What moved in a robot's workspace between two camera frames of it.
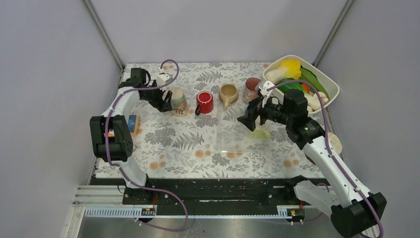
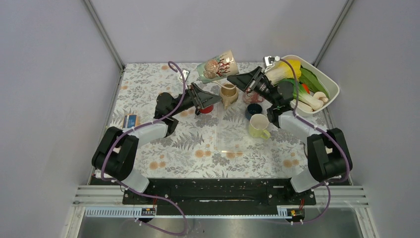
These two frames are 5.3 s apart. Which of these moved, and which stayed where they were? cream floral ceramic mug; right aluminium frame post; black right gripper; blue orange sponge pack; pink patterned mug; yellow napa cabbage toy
Moved: cream floral ceramic mug; black right gripper
Stayed: right aluminium frame post; yellow napa cabbage toy; pink patterned mug; blue orange sponge pack
